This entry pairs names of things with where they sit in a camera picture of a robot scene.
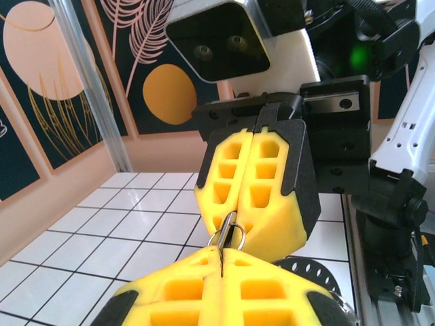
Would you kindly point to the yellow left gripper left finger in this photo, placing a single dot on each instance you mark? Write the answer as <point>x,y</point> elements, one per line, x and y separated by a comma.
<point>173,292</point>

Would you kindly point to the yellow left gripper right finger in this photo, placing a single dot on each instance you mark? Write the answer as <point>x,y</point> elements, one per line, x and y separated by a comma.
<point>275,292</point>

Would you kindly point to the long aluminium base rail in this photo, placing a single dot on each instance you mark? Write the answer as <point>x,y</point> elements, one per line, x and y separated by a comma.
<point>360,271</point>

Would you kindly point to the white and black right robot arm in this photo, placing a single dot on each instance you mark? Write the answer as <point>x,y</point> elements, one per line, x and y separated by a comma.
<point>404,136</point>

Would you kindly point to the aluminium corner post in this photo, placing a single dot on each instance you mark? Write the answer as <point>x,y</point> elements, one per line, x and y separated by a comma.
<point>88,85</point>

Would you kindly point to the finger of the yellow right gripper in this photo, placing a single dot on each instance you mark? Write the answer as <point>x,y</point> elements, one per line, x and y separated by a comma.
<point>221,176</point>
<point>272,190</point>

